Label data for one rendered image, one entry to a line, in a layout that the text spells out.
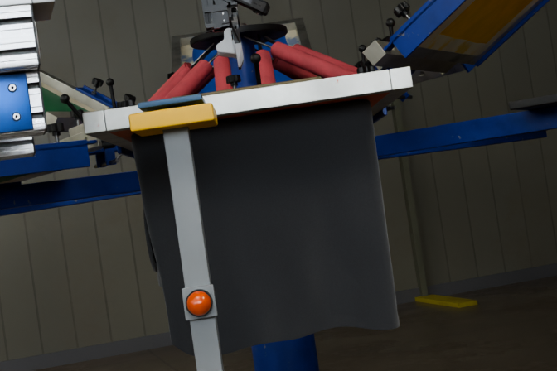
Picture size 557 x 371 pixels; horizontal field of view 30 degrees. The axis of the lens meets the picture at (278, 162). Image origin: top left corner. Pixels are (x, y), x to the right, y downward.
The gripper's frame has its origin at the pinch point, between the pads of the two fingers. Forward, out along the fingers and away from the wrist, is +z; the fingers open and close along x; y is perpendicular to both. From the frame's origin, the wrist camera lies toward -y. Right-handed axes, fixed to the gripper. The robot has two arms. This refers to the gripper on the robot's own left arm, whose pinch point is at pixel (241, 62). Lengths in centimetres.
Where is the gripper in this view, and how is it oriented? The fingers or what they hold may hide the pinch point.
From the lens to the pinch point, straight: 246.1
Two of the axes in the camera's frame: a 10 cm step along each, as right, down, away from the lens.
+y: -9.9, 1.6, -0.3
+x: 0.3, -0.3, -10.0
